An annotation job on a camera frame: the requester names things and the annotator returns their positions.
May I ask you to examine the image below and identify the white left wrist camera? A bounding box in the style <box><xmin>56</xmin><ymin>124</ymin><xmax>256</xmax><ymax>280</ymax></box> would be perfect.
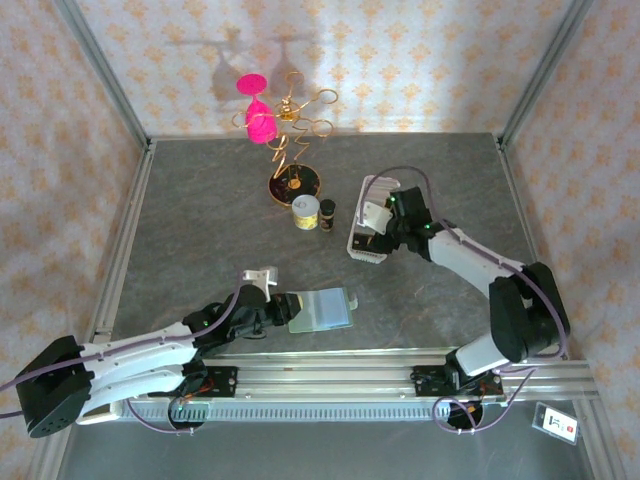
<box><xmin>242</xmin><ymin>266</ymin><xmax>281</xmax><ymax>304</ymax></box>

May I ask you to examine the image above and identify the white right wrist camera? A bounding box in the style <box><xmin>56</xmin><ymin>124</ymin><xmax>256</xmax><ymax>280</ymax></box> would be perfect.
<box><xmin>358</xmin><ymin>198</ymin><xmax>395</xmax><ymax>236</ymax></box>

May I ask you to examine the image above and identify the white plastic card tray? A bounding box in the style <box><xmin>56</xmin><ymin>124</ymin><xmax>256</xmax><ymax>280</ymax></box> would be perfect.
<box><xmin>346</xmin><ymin>174</ymin><xmax>401</xmax><ymax>264</ymax></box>

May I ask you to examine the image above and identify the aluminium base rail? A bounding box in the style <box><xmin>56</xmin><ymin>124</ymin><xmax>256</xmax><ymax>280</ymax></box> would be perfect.
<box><xmin>199</xmin><ymin>348</ymin><xmax>600</xmax><ymax>402</ymax></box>

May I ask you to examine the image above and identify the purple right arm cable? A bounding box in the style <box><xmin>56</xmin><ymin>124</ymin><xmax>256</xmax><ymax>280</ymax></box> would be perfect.
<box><xmin>357</xmin><ymin>166</ymin><xmax>571</xmax><ymax>374</ymax></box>

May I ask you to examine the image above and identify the aluminium side rail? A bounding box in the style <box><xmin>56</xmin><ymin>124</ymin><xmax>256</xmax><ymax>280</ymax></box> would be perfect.
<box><xmin>494</xmin><ymin>137</ymin><xmax>571</xmax><ymax>361</ymax></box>
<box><xmin>82</xmin><ymin>142</ymin><xmax>157</xmax><ymax>361</ymax></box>

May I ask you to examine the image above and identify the purple cable loop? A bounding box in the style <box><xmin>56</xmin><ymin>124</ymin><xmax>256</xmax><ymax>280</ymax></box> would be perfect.
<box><xmin>124</xmin><ymin>397</ymin><xmax>197</xmax><ymax>437</ymax></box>
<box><xmin>432</xmin><ymin>367</ymin><xmax>541</xmax><ymax>436</ymax></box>

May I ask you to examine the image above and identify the pink wine glass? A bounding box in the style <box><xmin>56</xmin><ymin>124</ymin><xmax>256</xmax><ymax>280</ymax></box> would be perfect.
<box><xmin>235</xmin><ymin>73</ymin><xmax>278</xmax><ymax>146</ymax></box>

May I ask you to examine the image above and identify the clear badge with white card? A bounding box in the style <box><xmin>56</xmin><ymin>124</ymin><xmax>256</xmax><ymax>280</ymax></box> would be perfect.
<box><xmin>531</xmin><ymin>402</ymin><xmax>581</xmax><ymax>445</ymax></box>

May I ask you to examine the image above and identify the grey slotted cable duct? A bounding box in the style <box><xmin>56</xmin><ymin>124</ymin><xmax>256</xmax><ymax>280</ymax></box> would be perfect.
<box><xmin>119</xmin><ymin>402</ymin><xmax>454</xmax><ymax>424</ymax></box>

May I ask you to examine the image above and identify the gold wire glass rack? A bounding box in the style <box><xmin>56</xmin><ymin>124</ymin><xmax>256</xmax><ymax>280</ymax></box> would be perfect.
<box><xmin>230</xmin><ymin>71</ymin><xmax>339</xmax><ymax>206</ymax></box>

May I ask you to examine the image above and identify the yellow can with white lid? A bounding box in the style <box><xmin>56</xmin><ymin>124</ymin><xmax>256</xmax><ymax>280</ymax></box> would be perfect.
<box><xmin>291</xmin><ymin>194</ymin><xmax>321</xmax><ymax>232</ymax></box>

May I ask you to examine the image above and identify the aluminium frame post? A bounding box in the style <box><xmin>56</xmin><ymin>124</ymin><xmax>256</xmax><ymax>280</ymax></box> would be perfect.
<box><xmin>53</xmin><ymin>0</ymin><xmax>153</xmax><ymax>151</ymax></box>
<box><xmin>499</xmin><ymin>0</ymin><xmax>596</xmax><ymax>147</ymax></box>

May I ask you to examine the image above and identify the translucent green card holder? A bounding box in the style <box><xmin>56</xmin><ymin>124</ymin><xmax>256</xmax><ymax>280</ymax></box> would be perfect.
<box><xmin>288</xmin><ymin>288</ymin><xmax>360</xmax><ymax>335</ymax></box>

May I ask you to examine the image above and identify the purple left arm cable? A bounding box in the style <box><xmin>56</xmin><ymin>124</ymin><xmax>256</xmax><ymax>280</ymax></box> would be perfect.
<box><xmin>0</xmin><ymin>277</ymin><xmax>251</xmax><ymax>419</ymax></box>

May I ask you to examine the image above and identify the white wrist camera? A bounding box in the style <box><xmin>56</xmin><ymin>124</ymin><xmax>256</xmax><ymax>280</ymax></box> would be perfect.
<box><xmin>242</xmin><ymin>266</ymin><xmax>281</xmax><ymax>304</ymax></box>
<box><xmin>358</xmin><ymin>198</ymin><xmax>395</xmax><ymax>236</ymax></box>

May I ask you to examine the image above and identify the small black bottle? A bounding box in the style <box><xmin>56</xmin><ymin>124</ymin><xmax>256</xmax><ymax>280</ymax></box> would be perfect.
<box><xmin>318</xmin><ymin>198</ymin><xmax>337</xmax><ymax>234</ymax></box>

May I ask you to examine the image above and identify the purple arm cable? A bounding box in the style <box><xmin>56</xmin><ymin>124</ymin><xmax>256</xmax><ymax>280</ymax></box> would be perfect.
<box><xmin>0</xmin><ymin>277</ymin><xmax>251</xmax><ymax>419</ymax></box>
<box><xmin>357</xmin><ymin>166</ymin><xmax>571</xmax><ymax>374</ymax></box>

